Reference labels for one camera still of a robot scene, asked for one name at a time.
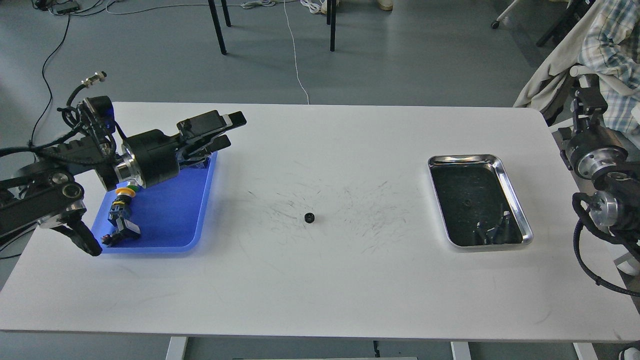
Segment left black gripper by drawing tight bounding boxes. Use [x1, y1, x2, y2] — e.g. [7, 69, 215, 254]
[113, 111, 247, 188]

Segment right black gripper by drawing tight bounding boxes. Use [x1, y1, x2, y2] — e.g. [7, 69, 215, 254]
[557, 86, 628, 180]

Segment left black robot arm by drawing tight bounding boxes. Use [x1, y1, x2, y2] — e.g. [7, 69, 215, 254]
[1, 71, 247, 256]

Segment beige cloth on chair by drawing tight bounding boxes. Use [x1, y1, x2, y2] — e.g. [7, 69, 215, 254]
[512, 0, 604, 126]

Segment plaid shirt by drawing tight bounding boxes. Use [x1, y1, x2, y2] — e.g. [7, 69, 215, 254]
[577, 0, 640, 136]

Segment blue plastic tray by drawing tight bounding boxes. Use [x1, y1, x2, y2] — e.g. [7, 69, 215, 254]
[101, 152, 218, 255]

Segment silver metal tray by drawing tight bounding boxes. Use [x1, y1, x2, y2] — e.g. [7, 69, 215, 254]
[427, 153, 534, 252]

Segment black table legs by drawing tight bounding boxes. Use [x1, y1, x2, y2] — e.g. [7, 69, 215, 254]
[207, 0, 337, 56]

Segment yellow push button switch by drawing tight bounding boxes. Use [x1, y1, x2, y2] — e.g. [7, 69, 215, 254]
[107, 181, 140, 227]

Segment white floor cable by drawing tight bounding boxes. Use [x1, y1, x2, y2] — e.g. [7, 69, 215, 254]
[105, 0, 321, 105]

